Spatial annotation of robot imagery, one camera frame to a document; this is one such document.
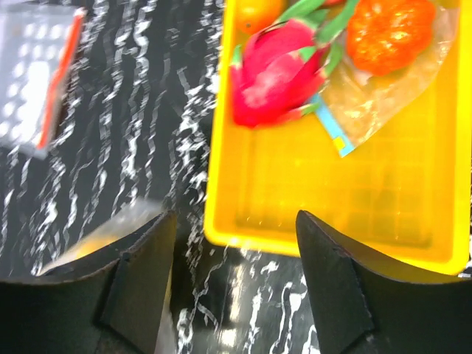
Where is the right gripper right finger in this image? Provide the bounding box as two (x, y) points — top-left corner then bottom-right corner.
(296, 211), (471, 353)

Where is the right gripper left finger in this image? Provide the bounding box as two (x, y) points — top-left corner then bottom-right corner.
(1, 212), (176, 353)

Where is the clear bag teal zipper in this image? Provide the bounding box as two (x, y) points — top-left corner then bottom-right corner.
(38, 198), (164, 276)

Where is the clear bag in tray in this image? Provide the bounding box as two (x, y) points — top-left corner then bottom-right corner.
(313, 1), (460, 157)

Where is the yellow plastic fruit tray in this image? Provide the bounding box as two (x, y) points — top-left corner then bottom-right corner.
(204, 1), (471, 275)

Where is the black marble table mat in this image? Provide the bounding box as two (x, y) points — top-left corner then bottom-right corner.
(1, 1), (319, 353)

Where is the red dragon fruit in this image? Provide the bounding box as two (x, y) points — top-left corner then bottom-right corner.
(229, 1), (358, 128)

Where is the orange mandarin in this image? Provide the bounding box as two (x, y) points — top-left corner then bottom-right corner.
(235, 0), (287, 35)

